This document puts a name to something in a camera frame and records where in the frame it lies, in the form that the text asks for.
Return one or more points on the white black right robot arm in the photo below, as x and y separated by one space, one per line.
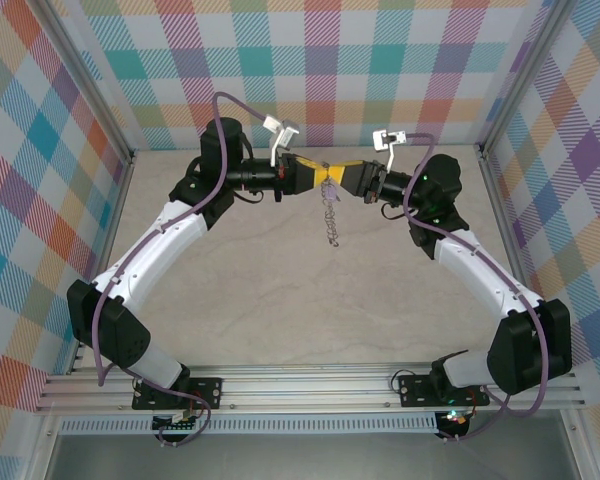
480 270

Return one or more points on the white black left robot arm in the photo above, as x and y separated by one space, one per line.
145 250

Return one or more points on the black controller board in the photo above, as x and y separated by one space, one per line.
452 422
177 425

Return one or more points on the grey metal base sheet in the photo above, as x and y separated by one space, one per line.
305 460

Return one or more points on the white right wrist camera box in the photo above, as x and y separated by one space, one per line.
382 140

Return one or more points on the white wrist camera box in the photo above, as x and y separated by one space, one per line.
382 140
287 131

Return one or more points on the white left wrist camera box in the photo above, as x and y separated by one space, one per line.
287 131

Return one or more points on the aluminium frame side bar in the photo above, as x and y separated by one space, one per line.
505 225
111 225

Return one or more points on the aluminium frame post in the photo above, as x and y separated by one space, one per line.
525 75
88 80

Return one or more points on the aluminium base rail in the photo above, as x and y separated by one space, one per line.
305 390

